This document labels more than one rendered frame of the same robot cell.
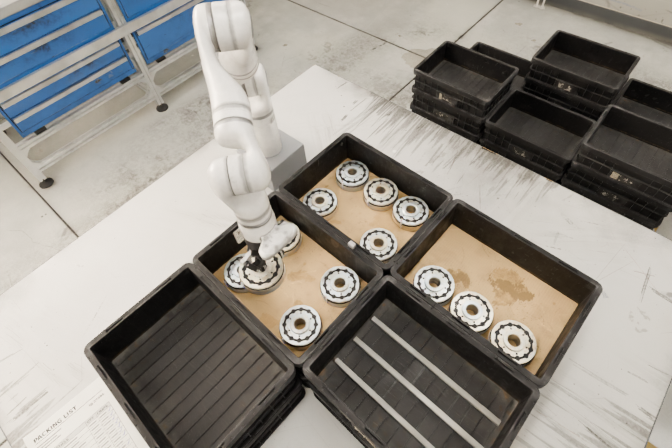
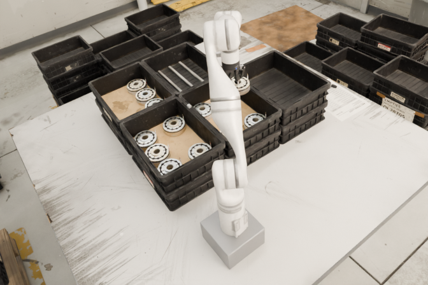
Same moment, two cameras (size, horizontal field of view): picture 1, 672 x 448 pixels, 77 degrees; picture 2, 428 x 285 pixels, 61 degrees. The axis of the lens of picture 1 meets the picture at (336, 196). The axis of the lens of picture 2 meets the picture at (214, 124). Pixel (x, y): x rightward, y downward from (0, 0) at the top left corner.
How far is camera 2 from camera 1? 1.79 m
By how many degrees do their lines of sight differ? 84
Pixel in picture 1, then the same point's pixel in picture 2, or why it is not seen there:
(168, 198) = (334, 224)
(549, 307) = (110, 98)
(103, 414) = (333, 108)
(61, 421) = (354, 108)
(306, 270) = not seen: hidden behind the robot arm
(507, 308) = (128, 99)
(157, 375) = (299, 93)
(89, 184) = not seen: outside the picture
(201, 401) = (276, 85)
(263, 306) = (246, 111)
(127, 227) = (363, 203)
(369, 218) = (172, 145)
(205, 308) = not seen: hidden behind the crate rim
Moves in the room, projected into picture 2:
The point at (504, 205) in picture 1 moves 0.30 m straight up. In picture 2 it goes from (78, 173) to (53, 126)
